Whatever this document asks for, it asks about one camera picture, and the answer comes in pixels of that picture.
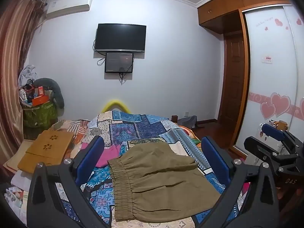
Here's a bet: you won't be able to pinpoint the pink cloth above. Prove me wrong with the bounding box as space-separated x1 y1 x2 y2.
81 145 123 168

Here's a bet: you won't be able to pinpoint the striped brown curtain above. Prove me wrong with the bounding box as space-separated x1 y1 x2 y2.
0 0 46 167

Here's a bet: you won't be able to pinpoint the striped orange cloth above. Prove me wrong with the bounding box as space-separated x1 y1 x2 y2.
51 119 92 148

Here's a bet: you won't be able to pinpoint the white air conditioner pipe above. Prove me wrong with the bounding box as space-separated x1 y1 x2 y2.
39 4 47 36

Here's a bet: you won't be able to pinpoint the brown wooden door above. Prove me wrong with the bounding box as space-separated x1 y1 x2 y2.
222 34 246 129

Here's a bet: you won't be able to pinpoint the grey bag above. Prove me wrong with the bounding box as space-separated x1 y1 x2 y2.
177 115 197 129

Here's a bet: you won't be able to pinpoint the white paper clutter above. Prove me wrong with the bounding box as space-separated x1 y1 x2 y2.
5 171 31 221

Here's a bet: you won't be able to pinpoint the wooden overhead cabinets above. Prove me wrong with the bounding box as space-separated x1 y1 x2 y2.
197 0 291 31

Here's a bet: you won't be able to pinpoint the white wardrobe sliding door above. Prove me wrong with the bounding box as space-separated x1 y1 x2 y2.
239 5 304 162

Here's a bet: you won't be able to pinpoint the olive green pants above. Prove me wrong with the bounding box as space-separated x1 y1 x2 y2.
107 142 222 222

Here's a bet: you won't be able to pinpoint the green laundry basket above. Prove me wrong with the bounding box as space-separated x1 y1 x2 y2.
22 100 57 129

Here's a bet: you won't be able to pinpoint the small black wall screen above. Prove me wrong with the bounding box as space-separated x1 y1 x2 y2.
105 52 134 74

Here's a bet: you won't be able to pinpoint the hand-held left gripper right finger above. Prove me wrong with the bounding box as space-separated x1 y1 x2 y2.
192 136 280 228

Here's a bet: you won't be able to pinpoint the orange box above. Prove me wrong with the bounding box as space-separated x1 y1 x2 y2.
32 95 50 106

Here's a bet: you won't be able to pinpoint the white air conditioner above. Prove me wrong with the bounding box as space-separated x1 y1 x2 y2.
45 0 93 18

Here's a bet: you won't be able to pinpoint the beige mat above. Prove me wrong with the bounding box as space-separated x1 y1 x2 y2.
2 140 36 171

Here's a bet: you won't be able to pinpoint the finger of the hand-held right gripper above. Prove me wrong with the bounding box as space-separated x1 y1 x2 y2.
244 136 301 169
259 123 304 154

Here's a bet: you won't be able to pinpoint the black wall television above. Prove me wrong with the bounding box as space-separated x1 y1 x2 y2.
94 23 146 53

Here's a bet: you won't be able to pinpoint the grey plush pillow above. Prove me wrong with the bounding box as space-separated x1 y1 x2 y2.
33 77 65 110

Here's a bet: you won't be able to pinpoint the wooden lap desk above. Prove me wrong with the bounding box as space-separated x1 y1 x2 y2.
18 131 75 174

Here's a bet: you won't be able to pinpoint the yellow curved cushion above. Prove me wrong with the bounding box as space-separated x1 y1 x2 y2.
102 100 130 113

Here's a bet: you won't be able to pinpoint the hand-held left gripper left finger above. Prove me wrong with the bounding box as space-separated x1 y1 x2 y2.
27 135 112 228

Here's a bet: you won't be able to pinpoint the colourful orange fleece blanket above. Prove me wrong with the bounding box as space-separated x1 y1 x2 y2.
177 123 203 148

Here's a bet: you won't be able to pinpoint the blue patchwork bedsheet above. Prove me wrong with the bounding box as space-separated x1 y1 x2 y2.
57 110 250 228

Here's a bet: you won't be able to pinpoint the pile of grey clothes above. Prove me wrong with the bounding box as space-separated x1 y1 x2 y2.
18 65 38 88

